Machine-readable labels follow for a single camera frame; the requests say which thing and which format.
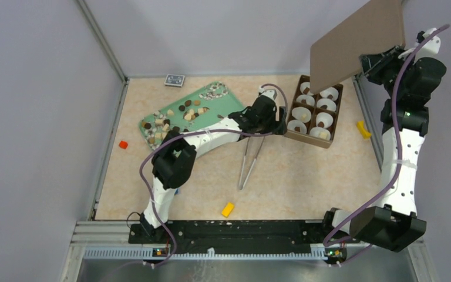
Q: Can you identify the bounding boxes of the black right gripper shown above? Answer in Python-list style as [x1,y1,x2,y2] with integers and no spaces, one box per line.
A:
[359,45,415,99]

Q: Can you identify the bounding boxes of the green plastic tray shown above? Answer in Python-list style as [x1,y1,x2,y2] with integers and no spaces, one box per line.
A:
[138,81,245,150]

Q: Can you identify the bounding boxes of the brown chocolate box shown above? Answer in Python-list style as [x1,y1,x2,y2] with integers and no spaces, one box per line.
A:
[285,75,344,149]

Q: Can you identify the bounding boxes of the tan box lid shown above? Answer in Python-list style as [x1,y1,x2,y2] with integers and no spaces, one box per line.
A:
[309,0,405,93]

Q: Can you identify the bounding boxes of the metal tweezers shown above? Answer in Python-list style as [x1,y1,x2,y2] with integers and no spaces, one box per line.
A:
[237,137,265,190]

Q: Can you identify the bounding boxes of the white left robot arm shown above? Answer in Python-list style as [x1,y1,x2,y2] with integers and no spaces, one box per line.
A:
[139,83,287,243]

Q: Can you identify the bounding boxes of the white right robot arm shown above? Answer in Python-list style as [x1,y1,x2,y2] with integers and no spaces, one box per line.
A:
[321,28,447,252]

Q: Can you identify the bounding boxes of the white cup lower left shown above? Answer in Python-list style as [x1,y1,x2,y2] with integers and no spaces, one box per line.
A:
[291,106,312,123]

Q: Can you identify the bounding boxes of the white cup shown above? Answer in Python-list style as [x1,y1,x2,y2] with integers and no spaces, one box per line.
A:
[309,127,331,140]
[319,87,339,101]
[316,98,337,112]
[299,82,315,96]
[315,112,334,129]
[291,106,312,123]

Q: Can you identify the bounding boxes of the white cup top left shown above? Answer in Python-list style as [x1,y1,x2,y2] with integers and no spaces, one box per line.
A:
[299,82,315,96]

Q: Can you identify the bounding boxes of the white cup bottom right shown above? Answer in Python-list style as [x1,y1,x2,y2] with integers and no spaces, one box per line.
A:
[309,127,331,140]

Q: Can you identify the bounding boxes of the white cup lower right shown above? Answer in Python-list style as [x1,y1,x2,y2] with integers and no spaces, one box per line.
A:
[315,112,334,129]

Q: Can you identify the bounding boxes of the yellow block right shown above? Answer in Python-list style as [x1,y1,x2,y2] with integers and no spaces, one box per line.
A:
[356,120,372,139]

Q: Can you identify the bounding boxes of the yellow block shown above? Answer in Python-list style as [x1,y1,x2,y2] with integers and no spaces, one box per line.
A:
[221,202,235,218]
[356,120,372,139]

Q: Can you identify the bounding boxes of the white cup middle right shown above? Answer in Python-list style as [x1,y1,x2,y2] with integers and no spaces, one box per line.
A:
[316,98,337,112]

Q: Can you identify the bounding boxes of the white cup top right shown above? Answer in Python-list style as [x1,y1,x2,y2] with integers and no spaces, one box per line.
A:
[319,87,339,101]

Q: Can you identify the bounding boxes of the playing card deck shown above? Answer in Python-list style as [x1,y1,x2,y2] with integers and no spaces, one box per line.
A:
[164,74,186,88]

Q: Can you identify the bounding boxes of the yellow block front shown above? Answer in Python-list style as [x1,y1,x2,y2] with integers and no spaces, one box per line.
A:
[221,202,235,218]

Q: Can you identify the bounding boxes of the red small block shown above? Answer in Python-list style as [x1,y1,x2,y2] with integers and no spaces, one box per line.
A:
[119,140,129,150]

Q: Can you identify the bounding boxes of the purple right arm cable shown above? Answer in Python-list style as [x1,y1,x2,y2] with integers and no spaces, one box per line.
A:
[322,23,451,267]

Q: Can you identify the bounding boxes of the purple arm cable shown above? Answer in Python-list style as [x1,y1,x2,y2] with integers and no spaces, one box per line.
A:
[139,83,288,269]
[322,23,451,267]

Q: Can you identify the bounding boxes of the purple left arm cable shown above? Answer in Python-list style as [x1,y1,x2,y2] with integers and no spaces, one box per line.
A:
[139,83,288,269]

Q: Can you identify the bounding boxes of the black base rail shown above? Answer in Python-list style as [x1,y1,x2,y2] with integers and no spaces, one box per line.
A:
[128,219,361,258]

